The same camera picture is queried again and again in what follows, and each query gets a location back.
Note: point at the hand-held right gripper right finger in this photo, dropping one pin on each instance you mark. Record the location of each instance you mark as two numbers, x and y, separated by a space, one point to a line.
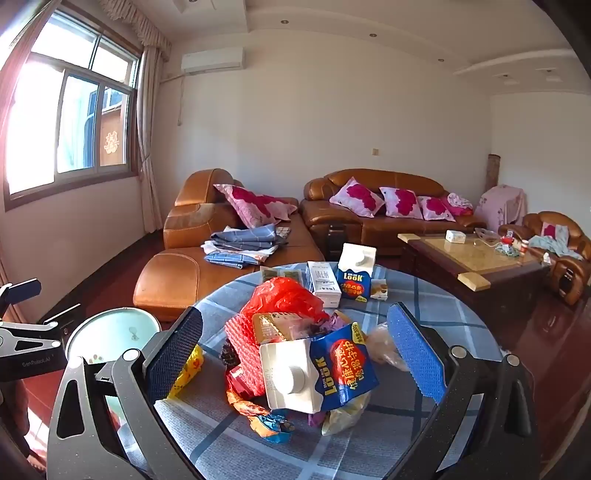
415 350

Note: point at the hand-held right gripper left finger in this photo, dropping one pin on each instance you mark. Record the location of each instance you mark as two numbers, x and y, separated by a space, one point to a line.
178 350

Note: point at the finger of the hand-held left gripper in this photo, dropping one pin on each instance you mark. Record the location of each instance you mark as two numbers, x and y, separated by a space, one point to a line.
55 321
23 290

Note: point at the clear plastic bag red print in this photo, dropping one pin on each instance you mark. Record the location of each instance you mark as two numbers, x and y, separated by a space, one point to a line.
383 344

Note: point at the light green enamel basin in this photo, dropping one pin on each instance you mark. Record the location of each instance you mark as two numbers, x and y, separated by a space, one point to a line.
115 327

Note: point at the red foam fruit net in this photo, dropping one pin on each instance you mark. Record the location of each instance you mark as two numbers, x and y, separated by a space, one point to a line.
242 350

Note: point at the crushed blue milk carton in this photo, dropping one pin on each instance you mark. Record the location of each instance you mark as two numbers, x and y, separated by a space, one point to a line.
341 364

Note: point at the gold snack wrapper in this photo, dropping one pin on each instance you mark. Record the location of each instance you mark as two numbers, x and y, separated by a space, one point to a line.
272 325

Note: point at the orange and blue wrapper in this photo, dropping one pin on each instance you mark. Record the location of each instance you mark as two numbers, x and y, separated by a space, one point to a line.
263 415

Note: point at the yellow plastic bag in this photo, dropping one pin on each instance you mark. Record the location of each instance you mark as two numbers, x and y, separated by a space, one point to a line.
189 374

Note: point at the small white snack box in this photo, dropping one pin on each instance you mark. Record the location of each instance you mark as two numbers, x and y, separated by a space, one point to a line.
378 290

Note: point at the brown leather chaise sofa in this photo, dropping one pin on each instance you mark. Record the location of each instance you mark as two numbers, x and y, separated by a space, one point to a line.
184 277

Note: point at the yellowish clear plastic bag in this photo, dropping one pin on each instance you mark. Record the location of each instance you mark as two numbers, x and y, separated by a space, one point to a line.
344 415

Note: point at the upright blue milk carton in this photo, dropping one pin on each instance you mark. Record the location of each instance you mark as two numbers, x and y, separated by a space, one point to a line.
355 272

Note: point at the blue plaid tablecloth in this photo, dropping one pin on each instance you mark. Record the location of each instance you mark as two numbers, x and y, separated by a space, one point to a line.
221 443

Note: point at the wooden coffee table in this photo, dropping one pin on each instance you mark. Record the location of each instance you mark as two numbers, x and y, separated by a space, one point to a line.
466 258

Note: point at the white and blue box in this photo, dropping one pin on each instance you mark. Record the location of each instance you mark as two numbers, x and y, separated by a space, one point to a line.
323 281

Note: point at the white tissue box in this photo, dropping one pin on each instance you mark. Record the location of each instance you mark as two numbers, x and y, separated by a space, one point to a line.
454 236

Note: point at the brown leather three-seat sofa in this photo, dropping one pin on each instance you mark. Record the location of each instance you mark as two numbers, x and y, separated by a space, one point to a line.
397 230

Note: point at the folded blue plaid sheets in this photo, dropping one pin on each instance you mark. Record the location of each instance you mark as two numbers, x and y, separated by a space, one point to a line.
244 244

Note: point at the clear packet of brown snacks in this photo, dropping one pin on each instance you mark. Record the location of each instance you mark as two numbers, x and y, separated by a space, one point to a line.
279 274

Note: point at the square pink floral pillow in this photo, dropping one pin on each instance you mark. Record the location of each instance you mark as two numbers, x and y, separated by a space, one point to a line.
401 202
358 196
436 207

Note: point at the red and white cup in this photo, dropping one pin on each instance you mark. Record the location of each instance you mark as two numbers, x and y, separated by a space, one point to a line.
523 248

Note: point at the crumpled pink cloth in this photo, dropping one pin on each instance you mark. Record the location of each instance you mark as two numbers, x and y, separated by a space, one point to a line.
459 203

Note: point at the long pink floral pillow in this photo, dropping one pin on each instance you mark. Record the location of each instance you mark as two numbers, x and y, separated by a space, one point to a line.
254 203

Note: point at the pink floral blanket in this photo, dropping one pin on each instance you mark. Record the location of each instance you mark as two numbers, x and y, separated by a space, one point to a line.
503 205

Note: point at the brown leather armchair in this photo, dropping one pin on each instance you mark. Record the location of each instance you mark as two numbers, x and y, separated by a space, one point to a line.
570 277

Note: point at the red paper window decal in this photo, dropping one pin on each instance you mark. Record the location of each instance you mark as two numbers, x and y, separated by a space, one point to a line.
111 143

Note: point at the light blue clothes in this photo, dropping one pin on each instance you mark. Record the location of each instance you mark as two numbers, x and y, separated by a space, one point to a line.
554 242

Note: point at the sliding glass window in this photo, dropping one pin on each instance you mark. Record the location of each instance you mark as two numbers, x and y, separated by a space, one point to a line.
74 120

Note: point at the rolled beige mat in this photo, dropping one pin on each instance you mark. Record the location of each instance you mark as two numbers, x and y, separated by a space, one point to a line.
492 170

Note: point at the beige fabric curtain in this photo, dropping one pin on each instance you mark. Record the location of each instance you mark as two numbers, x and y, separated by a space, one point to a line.
150 138

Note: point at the beige curtain valance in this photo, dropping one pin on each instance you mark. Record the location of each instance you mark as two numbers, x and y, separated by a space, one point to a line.
138 23

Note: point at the white air conditioner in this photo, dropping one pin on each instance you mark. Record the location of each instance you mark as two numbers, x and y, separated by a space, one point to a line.
212 60

